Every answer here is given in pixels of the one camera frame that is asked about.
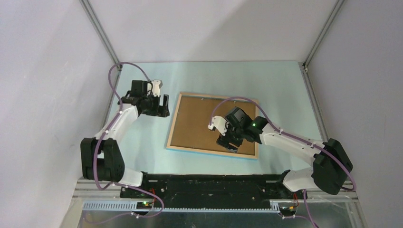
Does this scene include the light wooden picture frame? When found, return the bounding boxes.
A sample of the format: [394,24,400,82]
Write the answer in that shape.
[166,92,260,160]

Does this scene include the brown fibreboard backing board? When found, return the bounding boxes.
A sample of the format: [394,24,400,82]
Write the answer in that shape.
[170,95,256,156]

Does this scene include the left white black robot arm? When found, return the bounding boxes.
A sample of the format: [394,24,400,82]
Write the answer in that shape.
[80,80,170,198]

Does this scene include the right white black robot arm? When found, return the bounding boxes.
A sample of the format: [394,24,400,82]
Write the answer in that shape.
[208,107,353,199]

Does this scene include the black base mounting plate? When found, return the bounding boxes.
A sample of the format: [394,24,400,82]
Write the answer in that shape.
[139,173,303,210]

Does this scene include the light blue table mat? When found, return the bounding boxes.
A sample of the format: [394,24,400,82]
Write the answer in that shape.
[116,61,321,175]

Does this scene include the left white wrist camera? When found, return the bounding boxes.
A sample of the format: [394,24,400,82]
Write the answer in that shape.
[147,80,163,97]

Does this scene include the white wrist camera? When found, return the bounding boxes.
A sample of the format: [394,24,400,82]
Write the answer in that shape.
[208,115,229,136]
[147,80,163,97]

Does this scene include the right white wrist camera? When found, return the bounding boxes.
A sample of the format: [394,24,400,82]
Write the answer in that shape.
[208,115,229,136]

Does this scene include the right aluminium corner post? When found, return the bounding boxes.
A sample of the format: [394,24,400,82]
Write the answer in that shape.
[302,0,345,72]

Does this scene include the aluminium corner post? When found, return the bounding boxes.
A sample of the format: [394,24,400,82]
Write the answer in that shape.
[302,0,345,72]
[79,0,120,64]

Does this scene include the aluminium rail frame front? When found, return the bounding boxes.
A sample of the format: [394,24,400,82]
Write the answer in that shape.
[72,179,360,221]

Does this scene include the left aluminium corner post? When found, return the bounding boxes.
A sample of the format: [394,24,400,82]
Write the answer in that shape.
[79,0,120,64]

